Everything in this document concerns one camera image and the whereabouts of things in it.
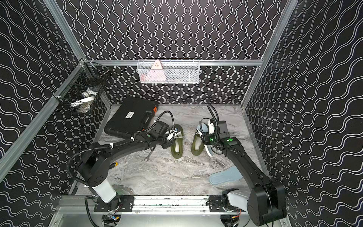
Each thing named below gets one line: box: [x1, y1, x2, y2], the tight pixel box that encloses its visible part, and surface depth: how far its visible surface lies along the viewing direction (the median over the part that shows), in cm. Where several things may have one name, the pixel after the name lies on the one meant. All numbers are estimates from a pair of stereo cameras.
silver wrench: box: [144, 150, 154, 162], surface depth 92 cm
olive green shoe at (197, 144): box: [190, 133, 205, 156], surface depth 94 cm
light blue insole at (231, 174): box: [208, 165, 243, 185], surface depth 85 cm
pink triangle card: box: [148, 59, 166, 82], surface depth 91 cm
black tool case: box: [103, 96, 159, 138], surface depth 105 cm
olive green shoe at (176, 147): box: [170, 123, 184, 159], surface depth 94 cm
